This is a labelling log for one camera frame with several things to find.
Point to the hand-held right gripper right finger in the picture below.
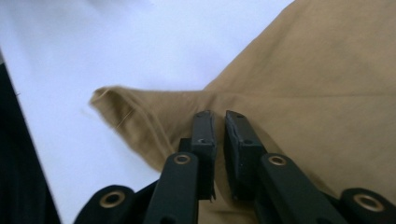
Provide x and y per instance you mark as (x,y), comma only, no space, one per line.
(244,149)

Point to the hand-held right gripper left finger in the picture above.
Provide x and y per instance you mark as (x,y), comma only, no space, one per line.
(204,133)

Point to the tan pants with mushroom print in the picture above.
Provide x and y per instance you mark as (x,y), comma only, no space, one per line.
(311,93)

